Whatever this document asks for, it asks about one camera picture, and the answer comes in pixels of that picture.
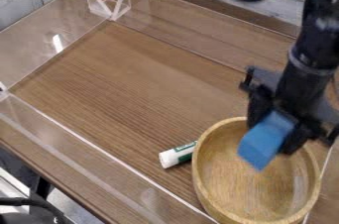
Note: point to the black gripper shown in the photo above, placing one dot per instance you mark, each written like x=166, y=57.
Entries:
x=293, y=92

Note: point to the blue rectangular block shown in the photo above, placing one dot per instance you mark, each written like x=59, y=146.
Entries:
x=264, y=140

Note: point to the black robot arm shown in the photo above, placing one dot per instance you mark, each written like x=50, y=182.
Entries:
x=316, y=51

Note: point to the brown wooden bowl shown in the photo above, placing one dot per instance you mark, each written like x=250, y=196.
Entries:
x=239, y=195

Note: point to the white green glue stick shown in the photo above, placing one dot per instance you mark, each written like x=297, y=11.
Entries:
x=177, y=155

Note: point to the black metal stand base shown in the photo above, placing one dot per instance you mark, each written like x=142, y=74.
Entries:
x=27, y=218

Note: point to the clear acrylic barrier wall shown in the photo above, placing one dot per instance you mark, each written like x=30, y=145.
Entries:
x=114, y=80

